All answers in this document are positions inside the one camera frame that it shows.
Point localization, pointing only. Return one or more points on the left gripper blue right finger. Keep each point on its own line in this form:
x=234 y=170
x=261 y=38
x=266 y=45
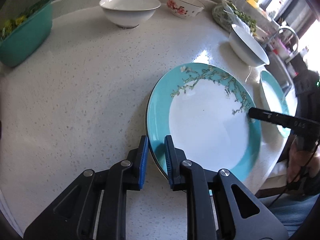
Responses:
x=173 y=158

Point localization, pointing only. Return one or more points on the chrome sink faucet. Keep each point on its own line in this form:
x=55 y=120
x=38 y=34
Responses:
x=286 y=37

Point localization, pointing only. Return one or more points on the teal floral plate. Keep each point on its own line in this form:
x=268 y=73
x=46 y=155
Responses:
x=205 y=111
x=271 y=94

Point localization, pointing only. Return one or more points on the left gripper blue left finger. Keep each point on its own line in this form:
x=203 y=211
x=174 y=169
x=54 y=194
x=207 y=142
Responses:
x=135 y=174

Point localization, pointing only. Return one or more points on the plastic bag of greens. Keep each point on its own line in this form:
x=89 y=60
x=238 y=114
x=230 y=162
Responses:
x=226 y=13

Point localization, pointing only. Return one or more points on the white bowl blue rim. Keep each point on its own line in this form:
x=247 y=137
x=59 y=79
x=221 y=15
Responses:
x=247 y=48

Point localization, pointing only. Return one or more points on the person's right hand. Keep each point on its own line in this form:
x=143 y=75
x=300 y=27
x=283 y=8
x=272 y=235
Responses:
x=302 y=182

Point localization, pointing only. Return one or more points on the white bowl red flowers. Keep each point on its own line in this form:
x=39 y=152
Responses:
x=185 y=8

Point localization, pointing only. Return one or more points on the teal basin with greens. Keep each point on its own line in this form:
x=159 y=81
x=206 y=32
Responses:
x=22 y=35

